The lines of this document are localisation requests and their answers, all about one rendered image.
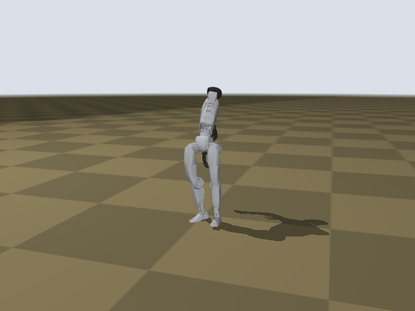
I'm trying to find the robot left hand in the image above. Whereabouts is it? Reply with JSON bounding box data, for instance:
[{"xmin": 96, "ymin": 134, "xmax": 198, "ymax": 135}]
[{"xmin": 211, "ymin": 125, "xmax": 218, "ymax": 142}]

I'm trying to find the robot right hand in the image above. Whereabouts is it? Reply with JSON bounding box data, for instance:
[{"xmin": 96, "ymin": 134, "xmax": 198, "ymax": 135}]
[{"xmin": 202, "ymin": 152, "xmax": 209, "ymax": 168}]

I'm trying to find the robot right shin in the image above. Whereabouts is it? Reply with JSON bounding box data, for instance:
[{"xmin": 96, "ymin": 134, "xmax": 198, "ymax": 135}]
[{"xmin": 191, "ymin": 183, "xmax": 205, "ymax": 215}]

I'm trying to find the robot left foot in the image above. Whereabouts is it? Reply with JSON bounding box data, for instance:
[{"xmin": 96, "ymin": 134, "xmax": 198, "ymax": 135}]
[{"xmin": 210, "ymin": 215, "xmax": 221, "ymax": 227}]

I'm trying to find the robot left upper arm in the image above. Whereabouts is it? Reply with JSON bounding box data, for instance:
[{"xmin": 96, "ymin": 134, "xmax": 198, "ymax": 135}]
[{"xmin": 207, "ymin": 91, "xmax": 217, "ymax": 102}]

